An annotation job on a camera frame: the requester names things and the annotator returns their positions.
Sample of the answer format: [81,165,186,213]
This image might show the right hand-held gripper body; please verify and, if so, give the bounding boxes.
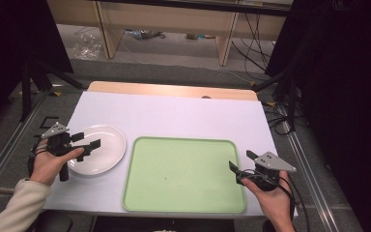
[236,151,298,192]

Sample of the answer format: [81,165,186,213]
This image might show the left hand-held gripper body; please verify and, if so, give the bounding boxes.
[40,121,85,183]

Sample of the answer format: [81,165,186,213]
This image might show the white round plate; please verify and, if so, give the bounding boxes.
[67,124,128,177]

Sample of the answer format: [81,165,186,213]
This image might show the person's left hand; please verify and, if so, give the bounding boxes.
[29,141,86,188]

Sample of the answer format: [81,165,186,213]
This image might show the person's right hand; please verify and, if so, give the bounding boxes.
[240,170,297,232]

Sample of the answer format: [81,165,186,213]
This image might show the light green tray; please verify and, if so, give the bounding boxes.
[122,135,248,215]

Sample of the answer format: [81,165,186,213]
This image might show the black metal stand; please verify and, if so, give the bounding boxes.
[253,71,300,132]
[18,60,88,124]

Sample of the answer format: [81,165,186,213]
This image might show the white table sheet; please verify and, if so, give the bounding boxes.
[43,91,299,218]

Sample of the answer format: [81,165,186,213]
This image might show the black stool seat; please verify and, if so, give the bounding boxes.
[28,209,75,232]

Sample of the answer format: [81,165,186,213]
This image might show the light wooden table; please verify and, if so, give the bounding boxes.
[86,80,259,102]

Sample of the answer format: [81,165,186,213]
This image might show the clear plastic bag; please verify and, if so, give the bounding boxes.
[71,30,102,61]

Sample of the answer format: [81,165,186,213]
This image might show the black curtain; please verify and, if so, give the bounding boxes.
[0,0,75,143]
[265,0,371,232]

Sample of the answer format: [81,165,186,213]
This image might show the crumpled blue plastic wrap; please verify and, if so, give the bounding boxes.
[123,28,167,41]

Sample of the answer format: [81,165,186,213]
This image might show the wooden shelf unit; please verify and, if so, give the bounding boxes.
[46,0,295,68]

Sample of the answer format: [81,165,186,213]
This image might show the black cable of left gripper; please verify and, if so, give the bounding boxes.
[27,137,50,178]

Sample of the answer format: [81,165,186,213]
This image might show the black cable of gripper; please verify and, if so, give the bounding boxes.
[237,168,311,232]
[27,137,50,178]

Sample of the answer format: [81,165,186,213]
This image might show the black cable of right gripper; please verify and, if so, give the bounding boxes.
[237,168,311,232]

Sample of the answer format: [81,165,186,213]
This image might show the black cables on floor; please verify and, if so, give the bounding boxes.
[262,101,296,136]

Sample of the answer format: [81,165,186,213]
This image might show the metal floor rail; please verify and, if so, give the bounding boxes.
[275,104,342,232]
[0,93,47,198]

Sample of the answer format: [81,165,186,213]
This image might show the hanging black cables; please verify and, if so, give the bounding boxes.
[231,12,275,82]

